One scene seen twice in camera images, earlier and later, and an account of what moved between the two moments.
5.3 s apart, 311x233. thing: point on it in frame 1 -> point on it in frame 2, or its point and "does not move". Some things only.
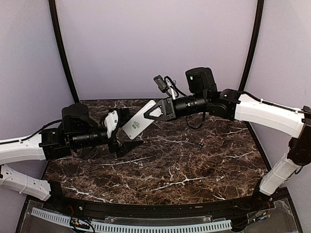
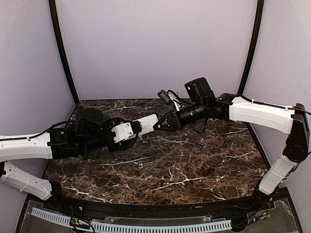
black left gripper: [126, 146] -> [123, 144]
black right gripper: [168, 111] -> [173, 120]
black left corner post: [61, 49] does not move
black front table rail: [235, 208] does not move
